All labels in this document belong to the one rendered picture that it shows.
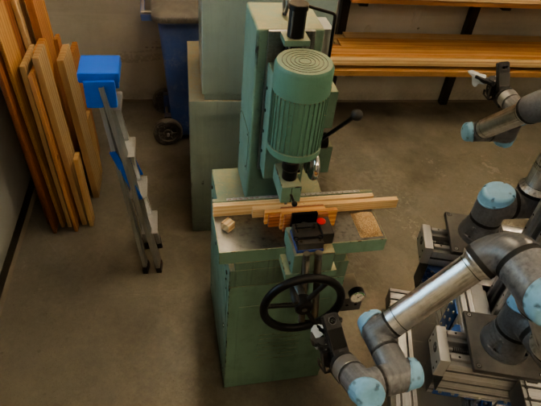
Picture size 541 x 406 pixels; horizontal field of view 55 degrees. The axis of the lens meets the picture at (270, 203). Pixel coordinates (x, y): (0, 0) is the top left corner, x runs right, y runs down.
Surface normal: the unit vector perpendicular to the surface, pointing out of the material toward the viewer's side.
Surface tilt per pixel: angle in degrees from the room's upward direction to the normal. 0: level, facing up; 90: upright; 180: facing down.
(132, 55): 90
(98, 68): 0
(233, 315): 90
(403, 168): 1
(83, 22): 90
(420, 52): 1
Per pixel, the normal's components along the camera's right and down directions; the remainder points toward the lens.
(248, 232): 0.08, -0.74
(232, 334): 0.19, 0.67
